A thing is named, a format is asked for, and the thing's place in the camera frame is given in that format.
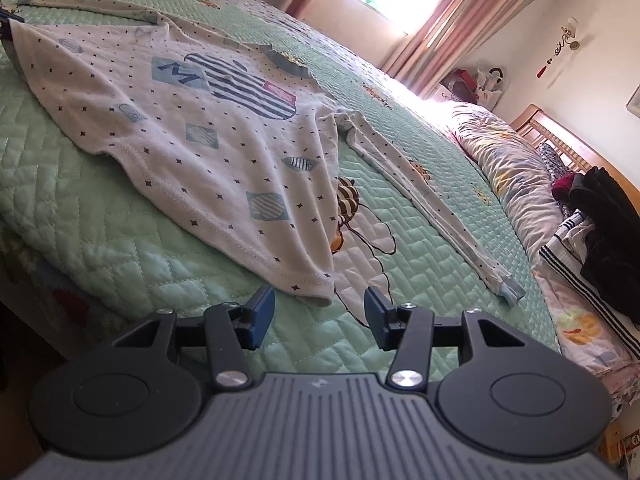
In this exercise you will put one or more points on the red hanging knot ornament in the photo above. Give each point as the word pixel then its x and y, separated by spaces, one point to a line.
pixel 557 50

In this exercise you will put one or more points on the green quilted bee bedspread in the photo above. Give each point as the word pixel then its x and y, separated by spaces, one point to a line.
pixel 83 252

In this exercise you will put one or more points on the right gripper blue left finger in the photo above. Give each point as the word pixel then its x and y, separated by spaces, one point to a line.
pixel 230 329

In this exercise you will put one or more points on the floral folded duvet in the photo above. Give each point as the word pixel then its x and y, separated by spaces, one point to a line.
pixel 590 333

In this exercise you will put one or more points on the wooden bed headboard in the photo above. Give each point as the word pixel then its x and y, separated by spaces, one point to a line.
pixel 536 127

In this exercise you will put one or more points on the framed wall picture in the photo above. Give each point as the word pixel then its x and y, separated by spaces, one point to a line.
pixel 633 105

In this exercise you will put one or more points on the pile of dark clothes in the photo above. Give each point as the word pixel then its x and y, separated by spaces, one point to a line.
pixel 596 248

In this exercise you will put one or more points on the pink curtain right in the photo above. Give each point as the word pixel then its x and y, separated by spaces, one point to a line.
pixel 453 30

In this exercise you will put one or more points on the nightstand clutter with plush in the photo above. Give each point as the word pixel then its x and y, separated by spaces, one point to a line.
pixel 483 88

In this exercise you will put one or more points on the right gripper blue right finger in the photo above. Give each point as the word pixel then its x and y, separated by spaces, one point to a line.
pixel 407 331

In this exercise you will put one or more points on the white dotted baby garment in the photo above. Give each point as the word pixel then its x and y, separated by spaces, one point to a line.
pixel 236 143

